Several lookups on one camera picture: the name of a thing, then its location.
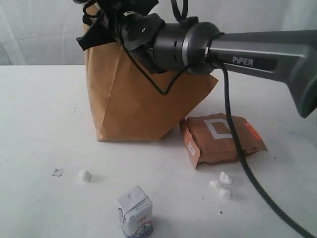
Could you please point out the white pebble left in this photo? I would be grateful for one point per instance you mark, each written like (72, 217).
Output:
(216, 184)

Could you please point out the white pebble lower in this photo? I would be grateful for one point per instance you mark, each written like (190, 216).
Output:
(225, 193)

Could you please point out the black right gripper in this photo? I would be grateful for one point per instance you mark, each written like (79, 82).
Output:
(130, 23)

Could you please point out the small white milk carton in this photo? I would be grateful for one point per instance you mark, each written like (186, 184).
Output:
(135, 213)

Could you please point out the brown paper shopping bag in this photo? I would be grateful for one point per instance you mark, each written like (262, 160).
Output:
(128, 106)

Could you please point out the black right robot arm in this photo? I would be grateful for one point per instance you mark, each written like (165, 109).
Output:
(189, 45)

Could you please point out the brown coffee pouch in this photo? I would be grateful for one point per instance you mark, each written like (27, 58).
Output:
(208, 139)

